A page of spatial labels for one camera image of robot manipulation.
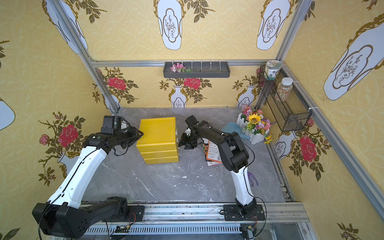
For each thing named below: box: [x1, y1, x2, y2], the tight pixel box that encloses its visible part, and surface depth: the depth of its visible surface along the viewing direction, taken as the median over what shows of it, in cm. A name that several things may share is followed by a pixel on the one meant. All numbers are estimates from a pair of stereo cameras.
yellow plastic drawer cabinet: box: [136, 117, 179, 165], surface depth 85 cm
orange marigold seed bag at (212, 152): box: [203, 140, 223, 163], surface depth 94 cm
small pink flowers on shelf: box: [169, 62, 191, 73], surface depth 89 cm
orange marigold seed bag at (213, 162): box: [205, 158, 223, 167], surface depth 92 cm
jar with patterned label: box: [264, 60, 282, 81], surface depth 87 cm
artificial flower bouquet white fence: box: [236, 104, 272, 145], surface depth 93 cm
